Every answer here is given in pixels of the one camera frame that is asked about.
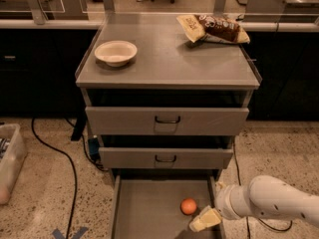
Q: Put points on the orange fruit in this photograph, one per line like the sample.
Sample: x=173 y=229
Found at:
x=188 y=206

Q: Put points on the grey drawer cabinet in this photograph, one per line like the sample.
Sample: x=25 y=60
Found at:
x=168 y=71

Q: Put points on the white bowl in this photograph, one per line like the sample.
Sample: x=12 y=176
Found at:
x=116 y=53

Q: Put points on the blue power box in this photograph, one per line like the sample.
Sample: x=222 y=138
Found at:
x=93 y=146

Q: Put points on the grey drawer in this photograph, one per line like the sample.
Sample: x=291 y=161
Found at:
x=148 y=207
x=166 y=121
x=165 y=158

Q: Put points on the grey middle drawer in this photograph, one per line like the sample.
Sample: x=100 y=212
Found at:
x=165 y=158

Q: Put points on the brown yellow chip bag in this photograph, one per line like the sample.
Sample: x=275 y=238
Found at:
x=212 y=29

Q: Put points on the clear plastic storage bin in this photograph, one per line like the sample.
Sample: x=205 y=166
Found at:
x=12 y=155

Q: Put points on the grey top drawer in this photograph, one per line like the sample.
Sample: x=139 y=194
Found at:
x=166 y=121

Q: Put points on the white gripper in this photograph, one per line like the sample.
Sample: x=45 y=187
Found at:
x=224 y=200

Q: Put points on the grey bottom drawer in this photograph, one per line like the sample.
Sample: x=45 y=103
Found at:
x=148 y=207

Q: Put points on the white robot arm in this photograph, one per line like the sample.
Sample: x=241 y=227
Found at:
x=264 y=197

